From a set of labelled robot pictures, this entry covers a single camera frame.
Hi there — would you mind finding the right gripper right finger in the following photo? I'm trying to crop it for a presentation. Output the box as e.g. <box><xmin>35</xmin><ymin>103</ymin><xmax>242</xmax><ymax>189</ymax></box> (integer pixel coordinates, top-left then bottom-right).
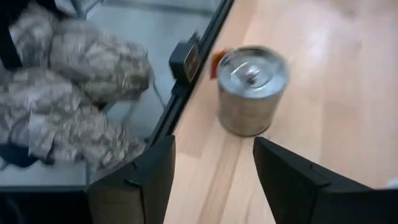
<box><xmin>253</xmin><ymin>136</ymin><xmax>373</xmax><ymax>224</ymax></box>

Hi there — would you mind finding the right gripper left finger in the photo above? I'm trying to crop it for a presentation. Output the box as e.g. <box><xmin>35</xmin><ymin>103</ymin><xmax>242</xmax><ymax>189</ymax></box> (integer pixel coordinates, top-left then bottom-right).
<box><xmin>86</xmin><ymin>135</ymin><xmax>177</xmax><ymax>224</ymax></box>

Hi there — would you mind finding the silver tin candle can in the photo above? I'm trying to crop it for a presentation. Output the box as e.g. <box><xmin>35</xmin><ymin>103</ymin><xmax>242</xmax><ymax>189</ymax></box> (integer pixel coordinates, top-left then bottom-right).
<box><xmin>210</xmin><ymin>45</ymin><xmax>290</xmax><ymax>138</ymax></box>

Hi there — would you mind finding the person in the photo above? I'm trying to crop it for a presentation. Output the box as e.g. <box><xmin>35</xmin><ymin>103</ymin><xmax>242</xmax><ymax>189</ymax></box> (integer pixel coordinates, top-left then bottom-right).
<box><xmin>0</xmin><ymin>0</ymin><xmax>153</xmax><ymax>175</ymax></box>

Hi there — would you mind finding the small black table camera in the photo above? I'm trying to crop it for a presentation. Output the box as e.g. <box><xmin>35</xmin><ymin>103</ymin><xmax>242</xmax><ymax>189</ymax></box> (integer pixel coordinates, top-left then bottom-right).
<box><xmin>169</xmin><ymin>30</ymin><xmax>203</xmax><ymax>85</ymax></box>

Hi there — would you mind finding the black aluminium table frame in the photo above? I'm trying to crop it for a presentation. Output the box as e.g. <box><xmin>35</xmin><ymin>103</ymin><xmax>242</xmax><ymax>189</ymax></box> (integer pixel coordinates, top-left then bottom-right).
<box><xmin>144</xmin><ymin>0</ymin><xmax>236</xmax><ymax>149</ymax></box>

